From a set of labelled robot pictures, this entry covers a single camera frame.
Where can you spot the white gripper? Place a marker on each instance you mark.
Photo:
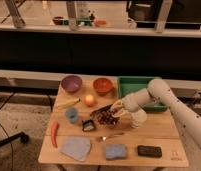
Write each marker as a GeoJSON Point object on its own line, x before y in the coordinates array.
{"type": "Point", "coordinates": [127, 104]}

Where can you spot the dark red grape bunch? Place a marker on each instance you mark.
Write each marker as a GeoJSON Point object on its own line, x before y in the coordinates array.
{"type": "Point", "coordinates": [106, 118]}

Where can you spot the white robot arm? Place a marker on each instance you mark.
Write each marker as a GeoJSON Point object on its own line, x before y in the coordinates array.
{"type": "Point", "coordinates": [158, 90]}

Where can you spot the blue cup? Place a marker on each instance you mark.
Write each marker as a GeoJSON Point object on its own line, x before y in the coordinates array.
{"type": "Point", "coordinates": [72, 114]}

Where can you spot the green plastic bin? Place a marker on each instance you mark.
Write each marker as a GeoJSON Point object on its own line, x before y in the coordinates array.
{"type": "Point", "coordinates": [129, 84]}

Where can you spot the orange bowl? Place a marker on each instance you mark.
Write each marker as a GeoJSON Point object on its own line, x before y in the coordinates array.
{"type": "Point", "coordinates": [102, 85]}

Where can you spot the orange round fruit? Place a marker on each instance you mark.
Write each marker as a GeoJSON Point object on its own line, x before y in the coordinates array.
{"type": "Point", "coordinates": [89, 100]}

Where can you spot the metal fork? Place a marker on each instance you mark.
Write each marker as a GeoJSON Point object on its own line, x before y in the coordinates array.
{"type": "Point", "coordinates": [104, 138]}

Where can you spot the sushi piece toy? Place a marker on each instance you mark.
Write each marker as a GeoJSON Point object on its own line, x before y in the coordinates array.
{"type": "Point", "coordinates": [88, 125]}

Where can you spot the blue sponge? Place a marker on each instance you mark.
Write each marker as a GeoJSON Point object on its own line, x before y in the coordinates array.
{"type": "Point", "coordinates": [115, 151]}

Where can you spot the wooden table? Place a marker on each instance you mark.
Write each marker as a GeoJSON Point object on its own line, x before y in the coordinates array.
{"type": "Point", "coordinates": [159, 130]}

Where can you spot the black rectangular sponge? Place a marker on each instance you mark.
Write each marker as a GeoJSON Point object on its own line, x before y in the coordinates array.
{"type": "Point", "coordinates": [149, 151]}

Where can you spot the purple bowl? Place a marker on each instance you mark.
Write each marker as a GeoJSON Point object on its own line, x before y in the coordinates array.
{"type": "Point", "coordinates": [71, 83]}

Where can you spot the yellow banana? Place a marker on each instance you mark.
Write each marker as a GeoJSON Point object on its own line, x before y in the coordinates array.
{"type": "Point", "coordinates": [68, 103]}

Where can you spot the blue cloth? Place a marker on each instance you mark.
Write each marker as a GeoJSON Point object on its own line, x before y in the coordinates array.
{"type": "Point", "coordinates": [76, 147]}

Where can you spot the red chili pepper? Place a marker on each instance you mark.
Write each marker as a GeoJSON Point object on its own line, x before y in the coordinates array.
{"type": "Point", "coordinates": [54, 129]}

